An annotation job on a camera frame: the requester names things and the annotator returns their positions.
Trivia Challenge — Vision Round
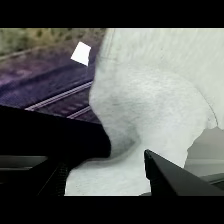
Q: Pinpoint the dark green garment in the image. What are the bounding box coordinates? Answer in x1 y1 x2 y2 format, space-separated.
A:
0 104 112 162

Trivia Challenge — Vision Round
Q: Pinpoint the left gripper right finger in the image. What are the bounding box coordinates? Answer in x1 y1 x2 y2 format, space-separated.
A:
143 149 224 197

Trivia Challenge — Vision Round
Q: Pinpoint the grey garment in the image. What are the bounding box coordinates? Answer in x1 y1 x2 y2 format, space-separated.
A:
64 28 224 197

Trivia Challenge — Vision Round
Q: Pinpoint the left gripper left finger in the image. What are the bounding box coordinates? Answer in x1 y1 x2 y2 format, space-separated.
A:
35 159 72 197

